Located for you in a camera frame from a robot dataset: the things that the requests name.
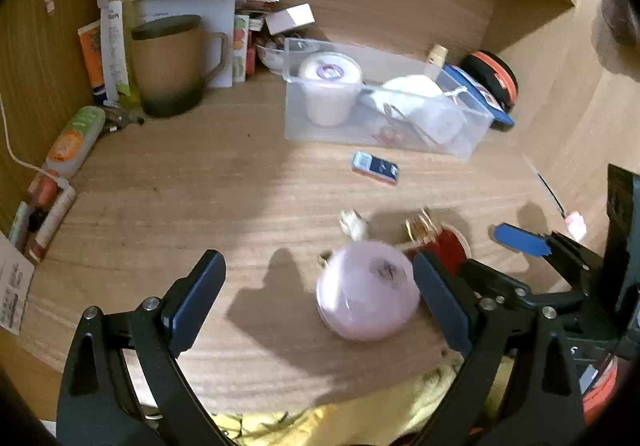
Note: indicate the clear plastic storage bin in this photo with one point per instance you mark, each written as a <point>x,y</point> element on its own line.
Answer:
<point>366,125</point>

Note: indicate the black orange round case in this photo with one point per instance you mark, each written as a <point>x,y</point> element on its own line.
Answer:
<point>494,74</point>

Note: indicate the red white lip balm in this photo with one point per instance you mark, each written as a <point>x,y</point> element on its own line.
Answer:
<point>40,244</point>

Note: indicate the red velvet gold pouch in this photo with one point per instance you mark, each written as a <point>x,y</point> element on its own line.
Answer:
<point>426,232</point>

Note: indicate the green orange tube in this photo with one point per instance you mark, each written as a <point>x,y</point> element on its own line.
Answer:
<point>73,145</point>

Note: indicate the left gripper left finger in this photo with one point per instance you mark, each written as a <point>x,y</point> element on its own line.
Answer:
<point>98,404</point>

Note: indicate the white drawstring cloth pouch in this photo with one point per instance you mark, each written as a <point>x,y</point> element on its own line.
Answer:
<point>418,100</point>

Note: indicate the small cream figurine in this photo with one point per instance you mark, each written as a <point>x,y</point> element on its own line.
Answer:
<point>353,225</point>

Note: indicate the stack of booklets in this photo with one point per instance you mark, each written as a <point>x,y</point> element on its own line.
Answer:
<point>249,21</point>

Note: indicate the pink round compact case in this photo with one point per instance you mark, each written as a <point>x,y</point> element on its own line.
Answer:
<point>366,291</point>

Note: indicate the blue patchwork zipper pouch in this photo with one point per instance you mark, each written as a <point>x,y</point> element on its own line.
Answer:
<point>502,121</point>

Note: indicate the small bowl of trinkets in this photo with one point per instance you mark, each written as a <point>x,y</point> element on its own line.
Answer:
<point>270,52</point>

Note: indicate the small white cardboard box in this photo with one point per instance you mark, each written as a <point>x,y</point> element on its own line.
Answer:
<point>291,18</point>

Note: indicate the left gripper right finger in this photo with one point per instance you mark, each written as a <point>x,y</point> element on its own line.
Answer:
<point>541,405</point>

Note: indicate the yellow cloth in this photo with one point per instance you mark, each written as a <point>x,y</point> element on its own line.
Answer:
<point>379,418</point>

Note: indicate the blue staples box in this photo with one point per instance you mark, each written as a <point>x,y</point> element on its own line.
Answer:
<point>376,168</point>

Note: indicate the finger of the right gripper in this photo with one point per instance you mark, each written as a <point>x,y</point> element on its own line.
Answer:
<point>521,240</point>

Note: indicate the white lidded yogurt cup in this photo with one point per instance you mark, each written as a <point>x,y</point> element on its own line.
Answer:
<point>331,83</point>

